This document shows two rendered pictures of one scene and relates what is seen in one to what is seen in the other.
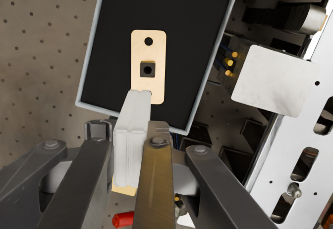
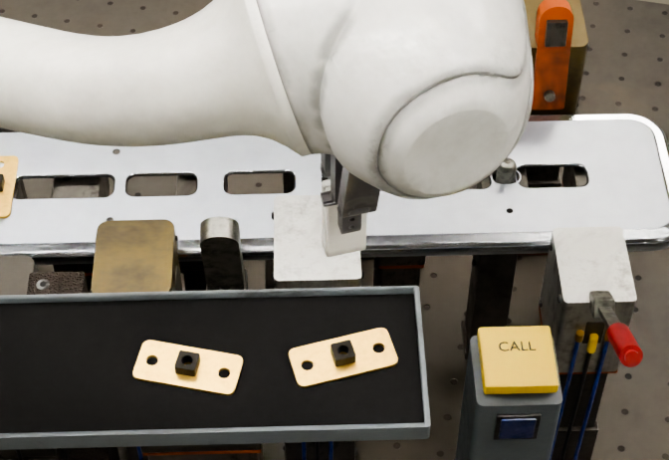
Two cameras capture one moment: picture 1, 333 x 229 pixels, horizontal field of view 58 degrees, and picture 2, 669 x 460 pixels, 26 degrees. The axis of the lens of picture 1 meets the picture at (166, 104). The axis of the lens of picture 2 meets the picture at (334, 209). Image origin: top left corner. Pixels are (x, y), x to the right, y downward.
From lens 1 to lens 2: 92 cm
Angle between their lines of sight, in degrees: 37
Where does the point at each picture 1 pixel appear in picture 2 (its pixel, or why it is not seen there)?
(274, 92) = not seen: hidden behind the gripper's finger
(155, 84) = (360, 343)
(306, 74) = (291, 207)
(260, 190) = (532, 218)
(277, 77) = (308, 237)
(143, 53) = (324, 365)
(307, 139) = not seen: hidden behind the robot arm
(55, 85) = not seen: outside the picture
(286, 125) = (396, 227)
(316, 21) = (219, 223)
